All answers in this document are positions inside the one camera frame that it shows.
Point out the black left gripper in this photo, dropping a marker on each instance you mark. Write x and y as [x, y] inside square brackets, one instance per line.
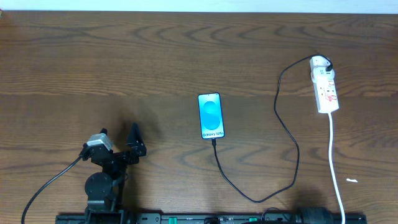
[117, 156]

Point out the blue Samsung Galaxy smartphone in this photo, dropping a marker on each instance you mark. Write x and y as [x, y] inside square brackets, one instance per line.
[211, 116]

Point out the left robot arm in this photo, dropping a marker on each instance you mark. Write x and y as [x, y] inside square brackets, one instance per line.
[105, 189]

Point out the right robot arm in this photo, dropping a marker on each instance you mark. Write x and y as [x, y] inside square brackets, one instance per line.
[314, 215]

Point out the white USB charger adapter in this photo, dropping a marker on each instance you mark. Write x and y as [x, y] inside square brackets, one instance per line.
[319, 61]

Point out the white power strip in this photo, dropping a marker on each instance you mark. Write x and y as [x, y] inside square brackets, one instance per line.
[325, 90]

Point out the white paper scrap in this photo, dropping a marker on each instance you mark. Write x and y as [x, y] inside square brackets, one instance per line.
[351, 180]

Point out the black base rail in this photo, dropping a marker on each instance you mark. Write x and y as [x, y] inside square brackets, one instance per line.
[156, 218]

